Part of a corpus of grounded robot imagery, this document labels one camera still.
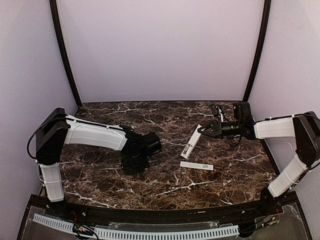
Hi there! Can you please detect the white remote control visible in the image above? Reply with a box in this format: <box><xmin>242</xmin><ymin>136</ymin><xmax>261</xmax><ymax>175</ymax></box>
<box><xmin>180</xmin><ymin>124</ymin><xmax>201</xmax><ymax>159</ymax></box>

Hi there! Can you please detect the white battery cover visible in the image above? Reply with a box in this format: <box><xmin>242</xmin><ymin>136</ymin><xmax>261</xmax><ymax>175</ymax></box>
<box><xmin>180</xmin><ymin>161</ymin><xmax>214</xmax><ymax>171</ymax></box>

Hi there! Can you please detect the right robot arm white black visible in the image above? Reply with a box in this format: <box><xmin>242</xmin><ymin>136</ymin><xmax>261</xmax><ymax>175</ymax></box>
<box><xmin>197</xmin><ymin>102</ymin><xmax>320</xmax><ymax>216</ymax></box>

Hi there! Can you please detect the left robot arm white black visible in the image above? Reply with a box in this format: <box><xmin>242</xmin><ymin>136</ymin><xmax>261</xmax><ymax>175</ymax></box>
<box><xmin>29</xmin><ymin>107</ymin><xmax>162</xmax><ymax>203</ymax></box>

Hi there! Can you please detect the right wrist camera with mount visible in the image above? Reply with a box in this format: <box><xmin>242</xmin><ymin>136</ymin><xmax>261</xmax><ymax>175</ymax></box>
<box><xmin>209</xmin><ymin>104</ymin><xmax>226</xmax><ymax>122</ymax></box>

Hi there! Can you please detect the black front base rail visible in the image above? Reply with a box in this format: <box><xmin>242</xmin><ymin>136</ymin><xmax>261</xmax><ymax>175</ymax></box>
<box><xmin>24</xmin><ymin>192</ymin><xmax>303</xmax><ymax>231</ymax></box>

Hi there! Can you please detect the grey slotted cable duct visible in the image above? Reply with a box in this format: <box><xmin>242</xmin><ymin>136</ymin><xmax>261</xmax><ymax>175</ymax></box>
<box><xmin>32</xmin><ymin>213</ymin><xmax>240</xmax><ymax>240</ymax></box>

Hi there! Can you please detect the black right frame post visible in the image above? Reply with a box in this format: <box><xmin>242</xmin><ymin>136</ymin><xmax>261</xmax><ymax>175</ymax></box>
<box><xmin>242</xmin><ymin>0</ymin><xmax>272</xmax><ymax>102</ymax></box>

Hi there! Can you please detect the black frame post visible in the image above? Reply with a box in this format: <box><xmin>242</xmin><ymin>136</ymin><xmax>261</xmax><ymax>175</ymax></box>
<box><xmin>242</xmin><ymin>0</ymin><xmax>272</xmax><ymax>102</ymax></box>
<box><xmin>49</xmin><ymin>0</ymin><xmax>82</xmax><ymax>108</ymax></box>

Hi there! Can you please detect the black left frame post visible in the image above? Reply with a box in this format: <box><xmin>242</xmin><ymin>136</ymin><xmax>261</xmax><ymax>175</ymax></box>
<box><xmin>49</xmin><ymin>0</ymin><xmax>82</xmax><ymax>108</ymax></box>

